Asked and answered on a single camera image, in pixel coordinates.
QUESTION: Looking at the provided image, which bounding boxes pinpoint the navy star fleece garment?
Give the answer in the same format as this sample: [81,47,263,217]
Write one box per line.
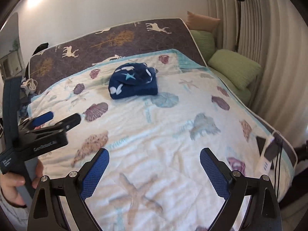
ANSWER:
[108,63,158,100]

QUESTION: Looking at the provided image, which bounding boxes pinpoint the pile of dark clothes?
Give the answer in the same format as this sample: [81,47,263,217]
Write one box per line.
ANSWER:
[18,90,37,121]

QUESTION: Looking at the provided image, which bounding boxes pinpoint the person's left hand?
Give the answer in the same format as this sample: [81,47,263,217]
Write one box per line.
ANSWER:
[1,160,43,207]

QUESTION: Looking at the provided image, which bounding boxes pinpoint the white seashell quilt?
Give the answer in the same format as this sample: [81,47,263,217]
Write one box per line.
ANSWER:
[26,49,298,231]

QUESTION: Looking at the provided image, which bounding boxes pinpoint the green pillow right side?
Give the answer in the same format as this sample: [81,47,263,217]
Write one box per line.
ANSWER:
[208,49,261,90]

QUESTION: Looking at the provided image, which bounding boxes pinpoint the green pillow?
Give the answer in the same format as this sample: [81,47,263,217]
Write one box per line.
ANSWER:
[208,49,261,90]
[190,30,216,62]

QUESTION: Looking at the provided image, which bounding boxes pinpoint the beige curtain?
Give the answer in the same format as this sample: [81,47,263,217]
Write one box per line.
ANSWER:
[207,0,307,146]

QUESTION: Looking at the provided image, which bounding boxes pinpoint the tan pillow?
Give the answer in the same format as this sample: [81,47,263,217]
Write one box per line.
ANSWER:
[186,11,221,32]

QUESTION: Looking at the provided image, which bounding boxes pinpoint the white rope basket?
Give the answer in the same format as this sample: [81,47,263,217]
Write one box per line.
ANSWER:
[21,78,38,94]

